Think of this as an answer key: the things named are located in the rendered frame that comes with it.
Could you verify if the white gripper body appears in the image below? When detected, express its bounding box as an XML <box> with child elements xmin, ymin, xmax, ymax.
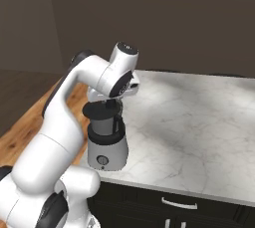
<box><xmin>87</xmin><ymin>86</ymin><xmax>141</xmax><ymax>104</ymax></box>

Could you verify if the black blender lid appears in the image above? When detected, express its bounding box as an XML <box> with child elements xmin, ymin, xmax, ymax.
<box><xmin>82</xmin><ymin>101</ymin><xmax>123</xmax><ymax>121</ymax></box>

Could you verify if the white blender with grey jar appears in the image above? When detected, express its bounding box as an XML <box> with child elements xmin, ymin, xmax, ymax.
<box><xmin>87</xmin><ymin>114</ymin><xmax>129</xmax><ymax>172</ymax></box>

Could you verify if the black drawer front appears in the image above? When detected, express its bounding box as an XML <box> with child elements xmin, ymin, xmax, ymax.
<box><xmin>94</xmin><ymin>181</ymin><xmax>243</xmax><ymax>221</ymax></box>

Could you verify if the white curved drawer handle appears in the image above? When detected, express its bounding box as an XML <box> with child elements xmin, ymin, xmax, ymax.
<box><xmin>160</xmin><ymin>196</ymin><xmax>199</xmax><ymax>211</ymax></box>

